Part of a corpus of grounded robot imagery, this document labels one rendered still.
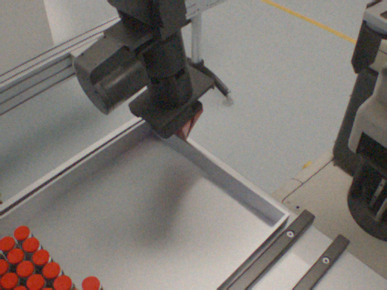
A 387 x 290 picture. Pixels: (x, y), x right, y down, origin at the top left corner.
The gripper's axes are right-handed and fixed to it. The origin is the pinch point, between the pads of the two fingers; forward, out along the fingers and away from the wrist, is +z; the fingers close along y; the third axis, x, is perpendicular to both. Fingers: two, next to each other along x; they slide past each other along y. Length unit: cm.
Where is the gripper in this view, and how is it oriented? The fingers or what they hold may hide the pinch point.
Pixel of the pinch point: (181, 134)
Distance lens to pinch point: 60.8
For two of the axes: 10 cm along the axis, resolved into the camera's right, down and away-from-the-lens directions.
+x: 7.2, 5.1, -4.8
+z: 1.3, 5.8, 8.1
